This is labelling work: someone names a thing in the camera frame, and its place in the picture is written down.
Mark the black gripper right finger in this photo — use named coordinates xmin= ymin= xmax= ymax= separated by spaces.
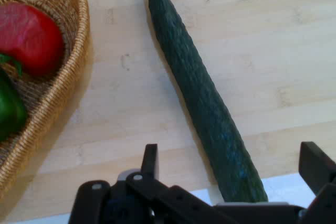
xmin=298 ymin=141 xmax=336 ymax=224

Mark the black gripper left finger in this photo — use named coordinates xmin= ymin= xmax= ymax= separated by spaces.
xmin=68 ymin=144 xmax=233 ymax=224

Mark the long dark green cucumber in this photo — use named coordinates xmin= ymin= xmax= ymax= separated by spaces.
xmin=140 ymin=0 xmax=269 ymax=204

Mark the green bell pepper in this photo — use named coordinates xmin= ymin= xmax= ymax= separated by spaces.
xmin=0 ymin=69 xmax=28 ymax=142

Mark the red bell pepper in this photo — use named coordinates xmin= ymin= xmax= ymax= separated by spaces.
xmin=0 ymin=1 xmax=65 ymax=78

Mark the woven wicker basket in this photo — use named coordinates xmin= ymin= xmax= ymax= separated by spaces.
xmin=0 ymin=0 xmax=91 ymax=205

